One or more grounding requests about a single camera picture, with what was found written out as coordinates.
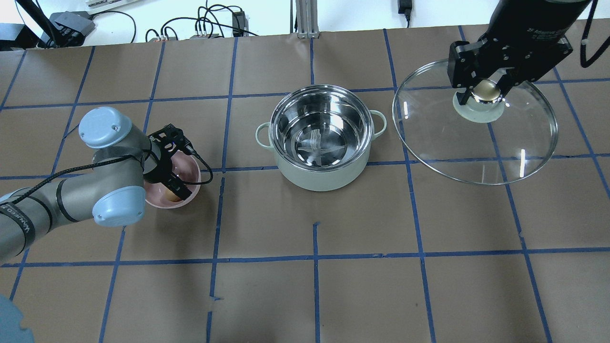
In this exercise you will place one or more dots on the pale green electric pot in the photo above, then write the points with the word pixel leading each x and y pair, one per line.
pixel 321 136

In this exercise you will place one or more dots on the black camera stand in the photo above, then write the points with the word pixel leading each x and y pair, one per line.
pixel 63 29

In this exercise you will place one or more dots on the black power adapter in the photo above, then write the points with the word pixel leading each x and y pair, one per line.
pixel 239 23

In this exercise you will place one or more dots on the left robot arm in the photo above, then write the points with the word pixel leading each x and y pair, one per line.
pixel 111 191

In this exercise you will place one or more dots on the brown egg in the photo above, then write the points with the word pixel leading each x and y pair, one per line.
pixel 171 196

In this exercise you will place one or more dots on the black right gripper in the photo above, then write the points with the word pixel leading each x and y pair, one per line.
pixel 526 35

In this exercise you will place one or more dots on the aluminium frame post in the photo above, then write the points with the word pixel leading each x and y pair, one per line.
pixel 307 19

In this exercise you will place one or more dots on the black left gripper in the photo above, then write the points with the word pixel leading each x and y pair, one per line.
pixel 158 170

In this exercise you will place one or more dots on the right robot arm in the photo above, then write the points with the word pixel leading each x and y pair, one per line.
pixel 573 7

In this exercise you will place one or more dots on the glass pot lid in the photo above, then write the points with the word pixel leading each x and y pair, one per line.
pixel 488 141

